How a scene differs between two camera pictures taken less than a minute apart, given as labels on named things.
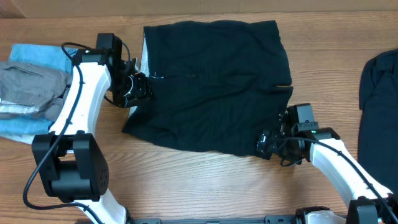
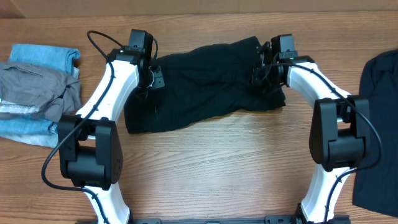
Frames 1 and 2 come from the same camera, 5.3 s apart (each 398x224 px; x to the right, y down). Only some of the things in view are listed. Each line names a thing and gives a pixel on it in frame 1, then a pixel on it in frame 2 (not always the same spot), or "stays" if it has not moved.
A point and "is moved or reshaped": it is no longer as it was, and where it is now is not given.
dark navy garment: x=378 y=123 stays
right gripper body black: x=265 y=142 -> x=259 y=78
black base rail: x=268 y=219 stays
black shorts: x=213 y=87 is moved or reshaped
